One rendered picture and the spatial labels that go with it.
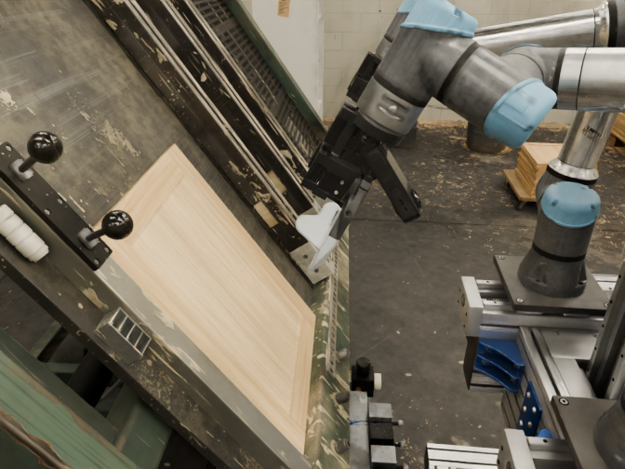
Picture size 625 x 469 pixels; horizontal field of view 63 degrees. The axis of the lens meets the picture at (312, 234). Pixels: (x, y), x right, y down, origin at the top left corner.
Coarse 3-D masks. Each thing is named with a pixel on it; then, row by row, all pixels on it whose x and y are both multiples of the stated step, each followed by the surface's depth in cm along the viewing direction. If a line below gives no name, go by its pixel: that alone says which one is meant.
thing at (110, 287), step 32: (0, 192) 66; (32, 224) 68; (64, 256) 70; (96, 288) 72; (128, 288) 75; (160, 320) 78; (160, 352) 77; (192, 352) 80; (192, 384) 80; (224, 384) 83; (224, 416) 82; (256, 416) 87; (256, 448) 86; (288, 448) 90
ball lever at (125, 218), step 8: (104, 216) 63; (112, 216) 62; (120, 216) 62; (128, 216) 63; (104, 224) 62; (112, 224) 62; (120, 224) 62; (128, 224) 63; (80, 232) 70; (88, 232) 70; (96, 232) 67; (104, 232) 63; (112, 232) 62; (120, 232) 62; (128, 232) 63; (88, 240) 70; (96, 240) 71
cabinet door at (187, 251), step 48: (144, 192) 95; (192, 192) 111; (144, 240) 88; (192, 240) 101; (240, 240) 119; (144, 288) 81; (192, 288) 93; (240, 288) 108; (288, 288) 129; (192, 336) 86; (240, 336) 99; (288, 336) 117; (240, 384) 91; (288, 384) 106; (288, 432) 97
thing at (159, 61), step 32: (96, 0) 116; (128, 0) 120; (128, 32) 119; (160, 64) 122; (192, 96) 126; (192, 128) 129; (224, 128) 130; (224, 160) 133; (256, 192) 137; (288, 224) 141
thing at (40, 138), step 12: (36, 132) 58; (48, 132) 59; (36, 144) 57; (48, 144) 58; (60, 144) 59; (36, 156) 58; (48, 156) 58; (60, 156) 60; (12, 168) 65; (24, 168) 65; (24, 180) 66
